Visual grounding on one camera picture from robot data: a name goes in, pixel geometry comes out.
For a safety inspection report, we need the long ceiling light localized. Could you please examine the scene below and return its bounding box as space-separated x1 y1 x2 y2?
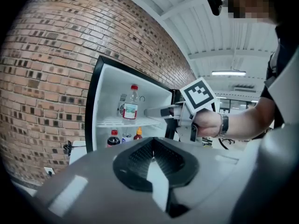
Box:
212 70 247 76

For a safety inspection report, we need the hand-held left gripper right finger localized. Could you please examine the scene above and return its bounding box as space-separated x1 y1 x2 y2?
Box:
153 137 241 224

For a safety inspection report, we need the black power cable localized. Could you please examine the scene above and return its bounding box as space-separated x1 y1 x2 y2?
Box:
63 140 73 156

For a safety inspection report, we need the silver wristwatch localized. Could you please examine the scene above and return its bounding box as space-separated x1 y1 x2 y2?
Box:
218 112 229 138

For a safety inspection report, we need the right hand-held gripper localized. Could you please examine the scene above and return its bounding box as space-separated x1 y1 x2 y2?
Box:
144 77 221 142

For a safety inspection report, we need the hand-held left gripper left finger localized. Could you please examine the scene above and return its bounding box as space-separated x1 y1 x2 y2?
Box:
35 137 173 224

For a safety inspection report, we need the white wire fridge shelf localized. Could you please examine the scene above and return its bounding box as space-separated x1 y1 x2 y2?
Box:
96 115 162 128

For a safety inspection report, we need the person's right forearm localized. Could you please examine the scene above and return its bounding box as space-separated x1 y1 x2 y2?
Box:
219 94 285 141

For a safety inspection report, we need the black fridge door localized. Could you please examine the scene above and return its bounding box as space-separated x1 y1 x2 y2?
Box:
164 89 185 141

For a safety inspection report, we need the clear bottle with red cap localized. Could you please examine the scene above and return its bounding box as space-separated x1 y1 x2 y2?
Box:
121 84 139 125

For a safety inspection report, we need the black mini fridge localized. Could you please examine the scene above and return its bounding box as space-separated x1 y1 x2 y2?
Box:
84 55 175 154

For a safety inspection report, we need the person's black shirt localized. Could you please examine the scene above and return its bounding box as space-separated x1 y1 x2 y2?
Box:
260 24 299 129

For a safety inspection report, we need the orange capped drink bottle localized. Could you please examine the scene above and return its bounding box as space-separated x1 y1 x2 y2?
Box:
133 126 143 141

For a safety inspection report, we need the person's right hand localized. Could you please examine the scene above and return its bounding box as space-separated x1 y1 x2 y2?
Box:
192 108 222 138

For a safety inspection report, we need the dark cola bottle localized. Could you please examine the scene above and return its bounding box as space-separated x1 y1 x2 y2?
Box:
107 129 121 148

